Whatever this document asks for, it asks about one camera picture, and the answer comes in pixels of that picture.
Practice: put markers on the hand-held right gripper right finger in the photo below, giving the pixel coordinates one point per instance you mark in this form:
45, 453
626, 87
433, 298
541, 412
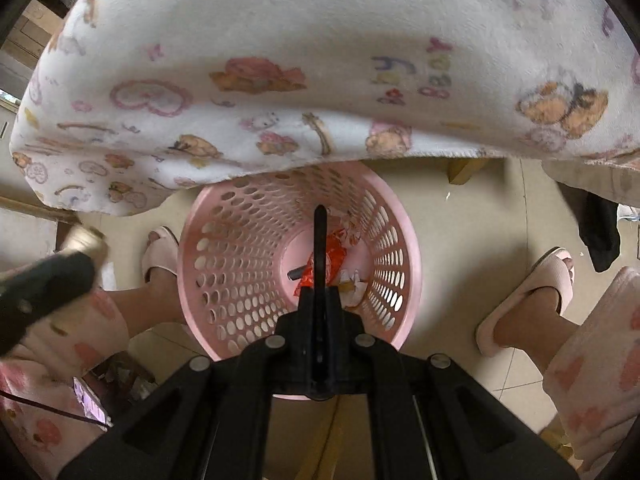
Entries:
345, 340

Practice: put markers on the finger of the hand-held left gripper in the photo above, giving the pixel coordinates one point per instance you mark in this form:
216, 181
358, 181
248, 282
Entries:
45, 290

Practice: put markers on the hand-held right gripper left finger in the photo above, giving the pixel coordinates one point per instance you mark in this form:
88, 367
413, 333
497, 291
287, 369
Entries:
295, 340

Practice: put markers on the white tissue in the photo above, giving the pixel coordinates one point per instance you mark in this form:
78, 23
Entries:
356, 290

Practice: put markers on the small black cylinder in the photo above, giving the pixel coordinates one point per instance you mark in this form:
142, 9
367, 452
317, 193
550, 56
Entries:
296, 273

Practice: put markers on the red white plastic package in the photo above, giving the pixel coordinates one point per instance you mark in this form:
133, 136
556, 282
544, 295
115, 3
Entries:
336, 256

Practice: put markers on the pink mesh waste basket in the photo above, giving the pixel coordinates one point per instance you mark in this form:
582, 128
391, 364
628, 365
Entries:
240, 260

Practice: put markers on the person's left leg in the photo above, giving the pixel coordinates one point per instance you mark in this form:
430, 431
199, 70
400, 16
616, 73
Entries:
75, 342

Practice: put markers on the person's leg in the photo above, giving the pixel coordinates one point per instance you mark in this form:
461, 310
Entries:
590, 360
75, 342

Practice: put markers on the pink slipper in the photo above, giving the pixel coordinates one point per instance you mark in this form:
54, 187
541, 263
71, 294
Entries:
530, 285
160, 255

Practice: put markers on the wooden chair leg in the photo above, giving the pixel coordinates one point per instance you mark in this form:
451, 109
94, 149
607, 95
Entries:
465, 170

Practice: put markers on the person's right leg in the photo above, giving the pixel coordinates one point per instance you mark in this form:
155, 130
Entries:
590, 360

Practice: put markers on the black cloth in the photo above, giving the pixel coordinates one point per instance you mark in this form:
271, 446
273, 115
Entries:
600, 230

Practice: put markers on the bear printed blanket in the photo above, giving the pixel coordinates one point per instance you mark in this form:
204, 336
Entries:
300, 35

